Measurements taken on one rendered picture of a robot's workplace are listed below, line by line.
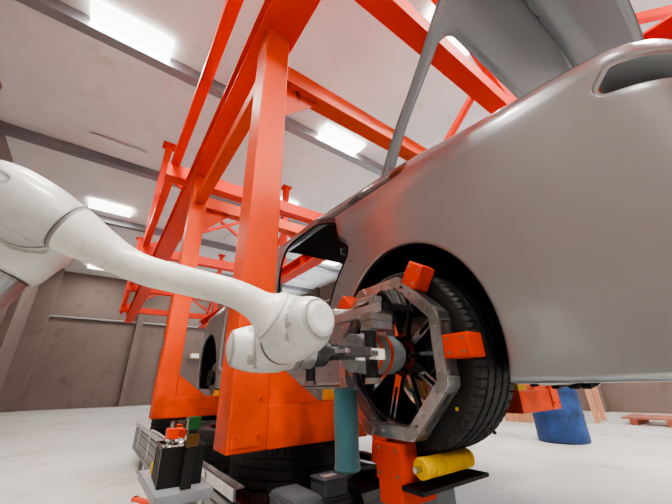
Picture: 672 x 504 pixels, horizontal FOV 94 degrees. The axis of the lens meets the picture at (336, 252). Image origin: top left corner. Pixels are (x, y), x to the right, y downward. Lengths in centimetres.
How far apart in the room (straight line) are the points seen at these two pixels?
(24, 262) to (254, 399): 89
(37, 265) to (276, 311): 54
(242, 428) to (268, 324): 85
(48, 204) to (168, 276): 24
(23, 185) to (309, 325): 57
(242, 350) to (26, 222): 45
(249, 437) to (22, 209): 104
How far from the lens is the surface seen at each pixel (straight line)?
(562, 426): 540
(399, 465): 120
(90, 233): 76
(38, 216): 77
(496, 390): 119
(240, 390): 139
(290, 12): 256
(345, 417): 122
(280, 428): 148
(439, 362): 106
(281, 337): 59
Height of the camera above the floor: 75
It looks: 23 degrees up
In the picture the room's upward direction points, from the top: 1 degrees counter-clockwise
